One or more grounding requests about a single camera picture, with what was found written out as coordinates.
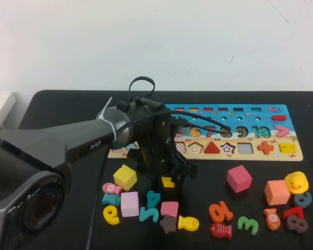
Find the red wooden fish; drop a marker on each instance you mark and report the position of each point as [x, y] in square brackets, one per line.
[220, 229]

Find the red triangle piece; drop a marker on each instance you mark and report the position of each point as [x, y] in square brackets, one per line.
[212, 149]

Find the orange number ten piece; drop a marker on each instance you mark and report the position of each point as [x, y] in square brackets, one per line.
[225, 209]

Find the red number seven piece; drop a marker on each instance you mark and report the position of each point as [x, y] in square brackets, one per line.
[293, 212]

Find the yellow pentagon piece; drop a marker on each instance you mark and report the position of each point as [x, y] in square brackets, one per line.
[168, 182]

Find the pink wooden fish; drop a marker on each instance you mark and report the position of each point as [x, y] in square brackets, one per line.
[110, 188]

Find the yellow wooden fish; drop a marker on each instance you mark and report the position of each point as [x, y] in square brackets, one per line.
[188, 223]

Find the white side table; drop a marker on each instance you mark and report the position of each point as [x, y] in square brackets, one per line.
[0, 109]

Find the red minus sign piece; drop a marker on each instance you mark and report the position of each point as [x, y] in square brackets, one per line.
[278, 118]

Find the yellow wooden cube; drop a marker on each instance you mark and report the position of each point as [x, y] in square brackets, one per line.
[124, 177]

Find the magenta wooden cube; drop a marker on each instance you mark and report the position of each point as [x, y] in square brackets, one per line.
[238, 179]

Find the lilac wooden cube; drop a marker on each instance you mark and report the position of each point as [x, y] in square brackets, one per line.
[130, 204]

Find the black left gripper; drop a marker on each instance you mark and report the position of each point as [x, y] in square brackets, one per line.
[154, 135]

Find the salmon wooden cube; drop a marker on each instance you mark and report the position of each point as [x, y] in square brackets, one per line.
[276, 193]

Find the orange wooden fish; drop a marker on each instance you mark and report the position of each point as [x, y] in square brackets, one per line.
[272, 219]

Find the orange plus sign piece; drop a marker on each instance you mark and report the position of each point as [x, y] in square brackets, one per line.
[265, 147]

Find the yellow equals sign piece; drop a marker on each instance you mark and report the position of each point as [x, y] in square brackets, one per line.
[287, 145]

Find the brown number eight piece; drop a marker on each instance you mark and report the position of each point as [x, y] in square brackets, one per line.
[297, 224]

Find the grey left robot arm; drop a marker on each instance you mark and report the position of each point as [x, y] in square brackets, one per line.
[54, 140]

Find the teal wooden fish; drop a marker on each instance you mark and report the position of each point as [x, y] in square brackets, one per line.
[110, 199]

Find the teal number five piece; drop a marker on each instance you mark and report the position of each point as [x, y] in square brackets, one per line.
[155, 213]

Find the pink trapezoid piece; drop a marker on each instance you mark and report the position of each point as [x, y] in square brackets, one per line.
[169, 209]

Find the yellow number six piece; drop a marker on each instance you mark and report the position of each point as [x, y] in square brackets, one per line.
[116, 219]

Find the pink greater-than sign piece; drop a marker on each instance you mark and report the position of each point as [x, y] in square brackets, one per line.
[285, 131]

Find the teal number four piece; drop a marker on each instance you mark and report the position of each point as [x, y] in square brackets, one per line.
[155, 199]

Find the colourful wooden puzzle board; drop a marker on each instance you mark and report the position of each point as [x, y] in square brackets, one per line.
[250, 155]

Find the blue number nine piece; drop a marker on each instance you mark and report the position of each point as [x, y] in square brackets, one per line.
[308, 197]

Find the white zip tie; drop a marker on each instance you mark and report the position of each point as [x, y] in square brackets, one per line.
[110, 125]

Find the pink number five piece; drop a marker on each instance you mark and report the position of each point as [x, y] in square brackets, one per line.
[179, 135]

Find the green number three piece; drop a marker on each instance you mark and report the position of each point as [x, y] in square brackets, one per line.
[252, 225]

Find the yellow rubber duck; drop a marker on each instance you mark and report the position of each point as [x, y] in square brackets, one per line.
[297, 181]

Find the brown star piece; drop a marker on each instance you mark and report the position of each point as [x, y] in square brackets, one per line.
[168, 224]

